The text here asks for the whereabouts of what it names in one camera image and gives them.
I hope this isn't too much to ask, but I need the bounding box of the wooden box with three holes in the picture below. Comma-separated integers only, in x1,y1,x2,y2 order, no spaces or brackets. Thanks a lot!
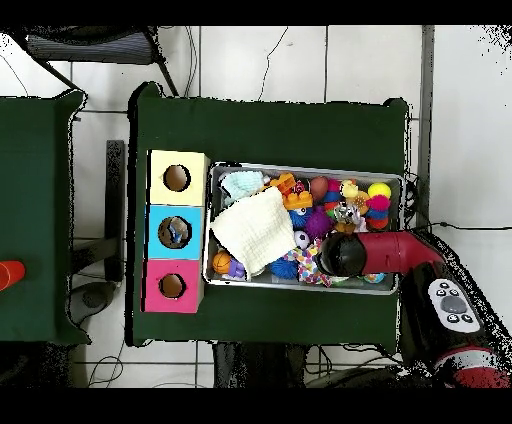
140,149,211,314

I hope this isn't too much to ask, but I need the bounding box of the orange toy building brick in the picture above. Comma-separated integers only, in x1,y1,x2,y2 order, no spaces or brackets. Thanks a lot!
268,172,314,212

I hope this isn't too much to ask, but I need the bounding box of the light blue knitted cloth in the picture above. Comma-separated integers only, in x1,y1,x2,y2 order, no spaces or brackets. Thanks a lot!
220,170,266,207

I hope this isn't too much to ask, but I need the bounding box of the crushed clear plastic bottle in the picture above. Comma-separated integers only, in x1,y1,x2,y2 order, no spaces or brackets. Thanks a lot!
166,221,190,246

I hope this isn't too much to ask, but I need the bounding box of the black cable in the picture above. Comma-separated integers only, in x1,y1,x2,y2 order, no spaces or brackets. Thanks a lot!
411,220,512,237

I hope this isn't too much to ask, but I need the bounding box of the shallow wire mesh bin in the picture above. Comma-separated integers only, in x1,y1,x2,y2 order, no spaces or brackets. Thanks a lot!
202,160,405,296

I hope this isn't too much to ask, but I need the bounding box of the orange cup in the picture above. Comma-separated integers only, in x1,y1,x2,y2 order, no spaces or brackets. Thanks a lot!
0,260,26,292

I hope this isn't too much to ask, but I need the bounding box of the purple spiky ball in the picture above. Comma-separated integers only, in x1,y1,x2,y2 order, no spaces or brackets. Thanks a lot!
304,205,334,242

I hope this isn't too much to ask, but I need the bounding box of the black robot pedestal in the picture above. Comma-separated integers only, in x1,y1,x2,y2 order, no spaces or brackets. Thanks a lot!
213,341,309,388

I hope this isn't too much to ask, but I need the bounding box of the dark green side table cloth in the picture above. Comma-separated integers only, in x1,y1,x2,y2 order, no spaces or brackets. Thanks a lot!
0,89,92,346

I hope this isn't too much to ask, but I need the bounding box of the black chair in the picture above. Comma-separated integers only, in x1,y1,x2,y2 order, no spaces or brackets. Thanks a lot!
15,25,179,97

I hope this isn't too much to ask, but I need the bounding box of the crushed silver can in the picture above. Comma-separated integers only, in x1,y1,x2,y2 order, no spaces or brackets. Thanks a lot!
333,201,357,225

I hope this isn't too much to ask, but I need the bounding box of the colourful patterned cloth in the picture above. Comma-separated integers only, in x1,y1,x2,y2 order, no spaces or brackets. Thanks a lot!
281,239,334,288

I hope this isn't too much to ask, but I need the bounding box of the blue fuzzy toy with eyes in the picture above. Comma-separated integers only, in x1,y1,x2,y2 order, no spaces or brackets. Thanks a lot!
288,206,314,232

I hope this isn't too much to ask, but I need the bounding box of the cream knitted cloth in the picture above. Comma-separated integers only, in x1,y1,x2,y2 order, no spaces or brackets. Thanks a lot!
210,186,298,281

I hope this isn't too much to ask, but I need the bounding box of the small orange basketball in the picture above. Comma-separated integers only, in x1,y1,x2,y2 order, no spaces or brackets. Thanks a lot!
211,250,233,275

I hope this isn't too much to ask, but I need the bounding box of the black upright panel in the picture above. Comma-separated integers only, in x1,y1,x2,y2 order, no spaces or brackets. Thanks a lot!
104,139,126,282

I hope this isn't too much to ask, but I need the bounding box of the grey round base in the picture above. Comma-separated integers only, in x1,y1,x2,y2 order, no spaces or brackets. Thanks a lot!
67,280,118,325

